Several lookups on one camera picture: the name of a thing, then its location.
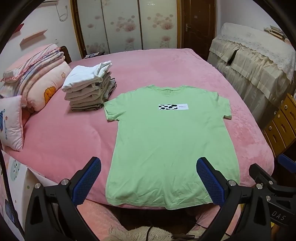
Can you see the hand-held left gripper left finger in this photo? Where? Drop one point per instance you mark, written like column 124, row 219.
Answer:
column 86, row 180

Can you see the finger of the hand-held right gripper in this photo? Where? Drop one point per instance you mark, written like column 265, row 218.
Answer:
column 287, row 160
column 263, row 172

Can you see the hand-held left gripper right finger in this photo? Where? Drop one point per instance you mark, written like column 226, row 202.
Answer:
column 210, row 180

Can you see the green t-shirt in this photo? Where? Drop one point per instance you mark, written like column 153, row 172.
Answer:
column 171, row 143

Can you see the stack of folded clothes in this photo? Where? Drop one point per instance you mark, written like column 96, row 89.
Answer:
column 85, row 92

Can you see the yellow wooden drawer cabinet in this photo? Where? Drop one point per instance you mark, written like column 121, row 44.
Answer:
column 281, row 129

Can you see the white fluffy rug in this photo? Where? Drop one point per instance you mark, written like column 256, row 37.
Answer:
column 129, row 235

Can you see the pink printed cushion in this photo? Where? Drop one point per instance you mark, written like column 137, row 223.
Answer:
column 10, row 122

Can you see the beige lace covered furniture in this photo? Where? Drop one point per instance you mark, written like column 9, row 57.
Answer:
column 254, row 64

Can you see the pink bed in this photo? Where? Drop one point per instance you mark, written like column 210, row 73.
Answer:
column 161, row 67

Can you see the bedside table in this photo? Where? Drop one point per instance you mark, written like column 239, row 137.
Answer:
column 93, row 55

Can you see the striped folded quilt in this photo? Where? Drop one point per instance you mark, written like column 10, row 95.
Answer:
column 52, row 58

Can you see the dark wooden headboard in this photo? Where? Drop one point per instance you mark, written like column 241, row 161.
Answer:
column 66, row 54

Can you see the pile of books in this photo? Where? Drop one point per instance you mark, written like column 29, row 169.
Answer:
column 276, row 31

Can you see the pink ruffled pillow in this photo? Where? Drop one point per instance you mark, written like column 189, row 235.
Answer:
column 30, row 60

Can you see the brown wooden door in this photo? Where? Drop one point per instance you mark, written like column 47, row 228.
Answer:
column 196, row 27

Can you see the floral sliding door wardrobe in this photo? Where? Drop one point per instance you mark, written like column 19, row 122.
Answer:
column 129, row 23

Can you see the pink wall shelf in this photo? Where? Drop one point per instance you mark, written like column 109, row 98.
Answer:
column 34, row 37
column 18, row 27

